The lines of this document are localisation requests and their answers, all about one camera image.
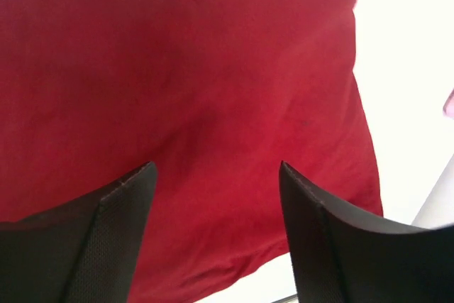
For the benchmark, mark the light pink t shirt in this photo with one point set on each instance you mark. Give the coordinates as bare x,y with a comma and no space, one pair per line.
448,107

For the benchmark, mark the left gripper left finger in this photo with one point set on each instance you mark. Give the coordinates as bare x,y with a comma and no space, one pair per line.
85,250

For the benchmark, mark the dark red t shirt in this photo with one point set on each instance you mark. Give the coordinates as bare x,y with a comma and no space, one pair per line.
217,93

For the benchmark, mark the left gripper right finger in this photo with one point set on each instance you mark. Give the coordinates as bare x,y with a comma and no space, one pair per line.
342,253

